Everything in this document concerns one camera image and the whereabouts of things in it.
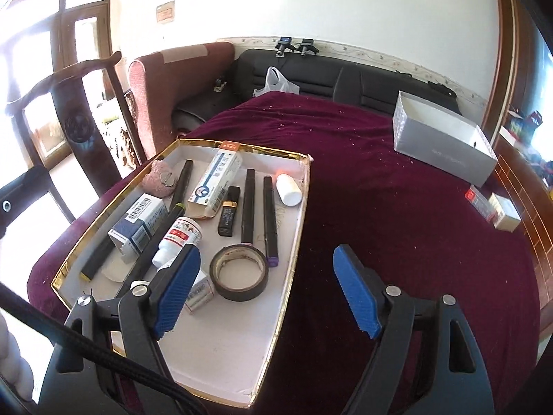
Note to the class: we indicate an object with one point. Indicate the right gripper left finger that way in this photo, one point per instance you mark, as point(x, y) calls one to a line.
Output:
point(146, 313)

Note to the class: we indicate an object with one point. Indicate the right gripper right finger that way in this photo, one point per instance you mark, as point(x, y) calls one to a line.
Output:
point(387, 318)

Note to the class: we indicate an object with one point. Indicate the white blue medicine box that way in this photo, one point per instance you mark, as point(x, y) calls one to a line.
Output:
point(131, 233)

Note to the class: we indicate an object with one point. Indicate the white red label bottle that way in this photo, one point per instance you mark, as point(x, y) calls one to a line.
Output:
point(184, 231)

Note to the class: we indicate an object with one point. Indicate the black tape roll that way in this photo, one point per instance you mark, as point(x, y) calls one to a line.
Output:
point(239, 273)

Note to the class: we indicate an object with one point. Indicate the black gold lipstick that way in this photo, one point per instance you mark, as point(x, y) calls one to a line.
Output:
point(228, 212)

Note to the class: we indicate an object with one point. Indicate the pink powder puff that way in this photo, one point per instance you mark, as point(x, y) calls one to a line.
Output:
point(161, 181)

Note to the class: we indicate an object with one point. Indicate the black marker purple cap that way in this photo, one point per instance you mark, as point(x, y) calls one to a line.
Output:
point(269, 220)

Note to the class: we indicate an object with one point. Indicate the white green medicine bottle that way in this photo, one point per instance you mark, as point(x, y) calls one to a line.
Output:
point(200, 294)

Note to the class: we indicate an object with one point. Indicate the black pen yellow end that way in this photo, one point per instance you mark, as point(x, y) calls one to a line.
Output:
point(98, 257)

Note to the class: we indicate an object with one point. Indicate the dark wooden chair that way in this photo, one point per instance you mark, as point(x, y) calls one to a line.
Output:
point(77, 122)

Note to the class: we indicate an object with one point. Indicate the maroon velvet tablecloth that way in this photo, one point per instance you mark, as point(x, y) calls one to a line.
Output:
point(408, 221)

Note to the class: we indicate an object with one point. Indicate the black marker orange cap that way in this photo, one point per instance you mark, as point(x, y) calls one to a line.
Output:
point(182, 183)

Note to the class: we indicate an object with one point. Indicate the black pen in tray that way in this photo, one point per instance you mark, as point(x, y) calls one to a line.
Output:
point(248, 215)

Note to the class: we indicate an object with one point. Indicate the white blue ointment box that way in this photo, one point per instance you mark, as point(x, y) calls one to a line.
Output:
point(207, 196)

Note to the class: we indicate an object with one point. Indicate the gold rimmed white tray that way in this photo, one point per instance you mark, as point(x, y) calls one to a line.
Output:
point(222, 349)

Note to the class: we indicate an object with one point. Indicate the red silver small box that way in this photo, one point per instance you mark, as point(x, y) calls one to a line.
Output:
point(474, 196)

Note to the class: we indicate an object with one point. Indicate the beige cardboard box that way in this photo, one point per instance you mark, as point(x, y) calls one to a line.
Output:
point(507, 217)

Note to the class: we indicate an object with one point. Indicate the white bottle orange cap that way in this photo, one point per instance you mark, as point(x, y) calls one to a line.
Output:
point(288, 190)

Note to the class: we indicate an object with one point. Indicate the grey shoe box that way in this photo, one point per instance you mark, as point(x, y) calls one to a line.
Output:
point(442, 138)

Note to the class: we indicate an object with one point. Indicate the white plastic bag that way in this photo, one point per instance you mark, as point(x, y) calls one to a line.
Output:
point(275, 81)

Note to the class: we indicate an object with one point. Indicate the black clamp on sofa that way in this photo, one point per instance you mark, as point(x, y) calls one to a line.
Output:
point(284, 45)
point(307, 47)

